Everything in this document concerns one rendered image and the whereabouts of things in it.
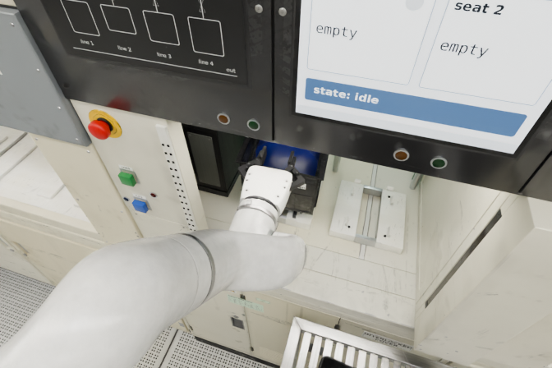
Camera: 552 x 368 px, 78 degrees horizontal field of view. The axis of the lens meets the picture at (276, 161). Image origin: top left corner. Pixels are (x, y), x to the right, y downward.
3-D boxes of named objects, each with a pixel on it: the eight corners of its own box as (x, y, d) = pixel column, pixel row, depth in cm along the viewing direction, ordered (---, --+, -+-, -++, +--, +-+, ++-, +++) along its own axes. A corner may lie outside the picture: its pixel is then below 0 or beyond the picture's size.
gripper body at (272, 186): (235, 218, 74) (250, 179, 81) (282, 227, 72) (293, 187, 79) (232, 196, 68) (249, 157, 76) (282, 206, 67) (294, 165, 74)
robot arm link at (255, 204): (234, 227, 72) (239, 216, 74) (275, 236, 71) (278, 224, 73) (231, 204, 66) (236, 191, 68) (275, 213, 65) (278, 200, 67)
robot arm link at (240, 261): (278, 251, 37) (311, 232, 66) (147, 227, 40) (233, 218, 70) (266, 339, 36) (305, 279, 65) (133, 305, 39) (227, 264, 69)
